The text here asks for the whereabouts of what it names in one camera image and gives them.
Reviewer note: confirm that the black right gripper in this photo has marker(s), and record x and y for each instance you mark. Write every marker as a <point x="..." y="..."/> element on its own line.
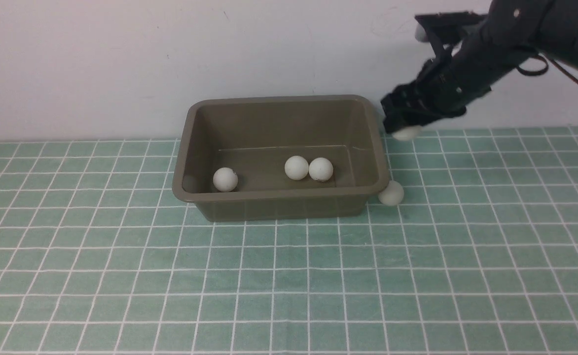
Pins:
<point x="444" y="88"/>

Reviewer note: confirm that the white ball with black mark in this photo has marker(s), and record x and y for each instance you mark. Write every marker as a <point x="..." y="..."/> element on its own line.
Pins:
<point x="407" y="133"/>

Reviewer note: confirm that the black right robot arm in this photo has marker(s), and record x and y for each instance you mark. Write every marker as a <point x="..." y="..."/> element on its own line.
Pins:
<point x="518" y="30"/>

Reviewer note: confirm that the olive green plastic bin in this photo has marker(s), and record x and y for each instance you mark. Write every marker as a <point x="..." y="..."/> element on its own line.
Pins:
<point x="256" y="136"/>

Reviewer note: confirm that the green checkered tablecloth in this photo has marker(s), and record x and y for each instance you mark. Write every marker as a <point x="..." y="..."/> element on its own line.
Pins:
<point x="98" y="257"/>

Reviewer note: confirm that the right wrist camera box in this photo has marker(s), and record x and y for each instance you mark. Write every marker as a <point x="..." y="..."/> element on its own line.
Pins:
<point x="444" y="31"/>

